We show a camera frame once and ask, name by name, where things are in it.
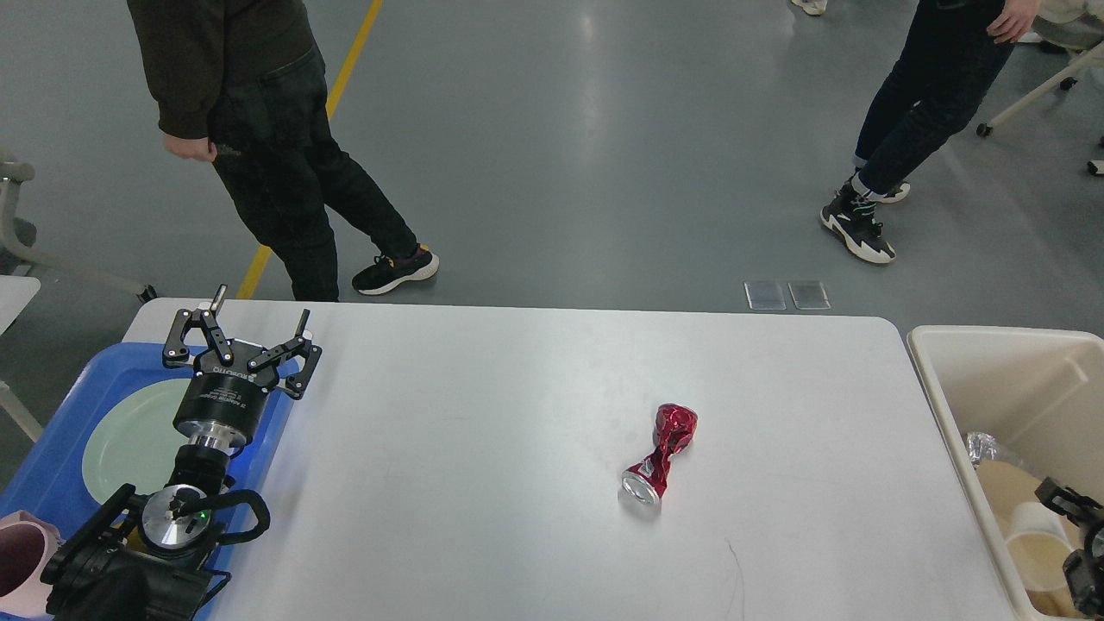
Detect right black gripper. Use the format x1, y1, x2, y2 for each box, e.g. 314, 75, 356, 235
1034, 477, 1103, 617

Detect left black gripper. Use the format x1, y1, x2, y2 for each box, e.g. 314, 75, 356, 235
162, 285, 323, 449

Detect white paper cup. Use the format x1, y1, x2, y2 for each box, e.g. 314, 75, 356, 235
1005, 502, 1073, 593

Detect brown paper bag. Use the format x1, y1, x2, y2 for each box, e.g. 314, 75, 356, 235
976, 461, 1085, 620

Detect light green plate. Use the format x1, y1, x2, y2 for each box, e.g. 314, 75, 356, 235
82, 378, 190, 504

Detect aluminium foil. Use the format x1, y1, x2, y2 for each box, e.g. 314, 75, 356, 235
963, 431, 1008, 469

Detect pink mug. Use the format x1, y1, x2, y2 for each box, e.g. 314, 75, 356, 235
1, 511, 64, 620

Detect crushed red can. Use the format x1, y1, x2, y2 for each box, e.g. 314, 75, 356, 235
620, 404, 699, 505

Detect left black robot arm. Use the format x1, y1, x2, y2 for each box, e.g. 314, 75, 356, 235
41, 287, 323, 620

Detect beige plastic bin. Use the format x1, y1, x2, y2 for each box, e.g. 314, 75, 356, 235
907, 326, 1103, 620

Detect blue plastic tray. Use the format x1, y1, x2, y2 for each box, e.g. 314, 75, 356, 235
3, 343, 291, 620

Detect white side table corner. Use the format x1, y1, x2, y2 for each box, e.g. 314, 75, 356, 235
0, 275, 42, 334

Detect grey office chair left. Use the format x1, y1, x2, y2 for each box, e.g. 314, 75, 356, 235
1, 148, 158, 303

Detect person in black clothes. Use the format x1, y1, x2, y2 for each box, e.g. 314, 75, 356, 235
127, 1, 439, 302

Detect white chair base right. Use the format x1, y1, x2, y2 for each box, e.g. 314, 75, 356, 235
975, 1, 1103, 138

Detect person in dark sneakers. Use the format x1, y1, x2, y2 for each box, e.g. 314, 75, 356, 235
819, 1, 1040, 265

